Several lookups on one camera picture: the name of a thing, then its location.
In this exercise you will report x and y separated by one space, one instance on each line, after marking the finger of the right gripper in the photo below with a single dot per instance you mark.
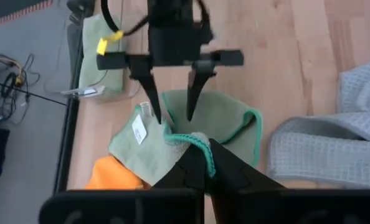
199 77
144 74

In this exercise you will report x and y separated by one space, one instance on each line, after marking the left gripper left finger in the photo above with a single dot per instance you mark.
185 177

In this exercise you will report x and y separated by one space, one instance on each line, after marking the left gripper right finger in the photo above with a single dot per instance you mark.
235 177

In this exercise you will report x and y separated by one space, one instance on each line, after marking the pale green microfiber towel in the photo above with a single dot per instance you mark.
147 155
91 68

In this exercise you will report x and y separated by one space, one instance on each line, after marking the grey waffle microfiber towel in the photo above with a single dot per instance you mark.
328 155

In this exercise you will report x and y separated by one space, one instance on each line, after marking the orange microfiber towel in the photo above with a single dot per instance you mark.
113 175

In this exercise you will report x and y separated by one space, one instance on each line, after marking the black hazard-striped floor mat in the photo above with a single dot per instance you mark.
4 7

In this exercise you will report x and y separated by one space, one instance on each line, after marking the black metal table frame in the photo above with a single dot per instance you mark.
67 140

